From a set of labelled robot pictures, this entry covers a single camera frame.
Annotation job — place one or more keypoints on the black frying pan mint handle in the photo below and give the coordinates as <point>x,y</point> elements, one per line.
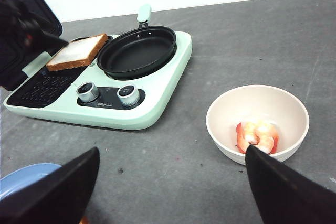
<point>139,52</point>

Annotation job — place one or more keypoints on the white bread slice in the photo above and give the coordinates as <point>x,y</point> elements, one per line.
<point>79,53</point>

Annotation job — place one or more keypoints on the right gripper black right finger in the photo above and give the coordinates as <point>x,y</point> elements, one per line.
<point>283,195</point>

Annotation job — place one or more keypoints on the blue plastic plate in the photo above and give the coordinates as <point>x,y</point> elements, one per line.
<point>24,177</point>

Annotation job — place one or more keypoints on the breakfast maker hinged lid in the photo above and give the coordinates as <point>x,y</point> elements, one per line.
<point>15,58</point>

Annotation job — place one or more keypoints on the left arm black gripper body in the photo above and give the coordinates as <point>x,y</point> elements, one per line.
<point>21,25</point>

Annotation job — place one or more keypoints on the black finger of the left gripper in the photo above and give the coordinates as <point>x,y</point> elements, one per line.
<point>49,41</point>

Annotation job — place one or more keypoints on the beige ribbed bowl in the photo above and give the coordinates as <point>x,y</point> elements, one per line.
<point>257,102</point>

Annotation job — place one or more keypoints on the left silver control knob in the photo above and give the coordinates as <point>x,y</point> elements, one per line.
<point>87,92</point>

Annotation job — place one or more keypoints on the pink cooked shrimp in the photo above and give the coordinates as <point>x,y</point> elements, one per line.
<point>267,137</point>
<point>246,135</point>

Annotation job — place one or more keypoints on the mint green breakfast maker base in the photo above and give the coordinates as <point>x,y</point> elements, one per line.
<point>52,95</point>

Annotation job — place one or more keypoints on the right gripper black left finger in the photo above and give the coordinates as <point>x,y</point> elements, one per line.
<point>60,197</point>

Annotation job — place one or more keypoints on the silver control knob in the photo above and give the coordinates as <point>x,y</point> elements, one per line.
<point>128,95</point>
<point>87,92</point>

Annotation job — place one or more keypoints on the right silver control knob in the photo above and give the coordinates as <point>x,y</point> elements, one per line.
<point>128,95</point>

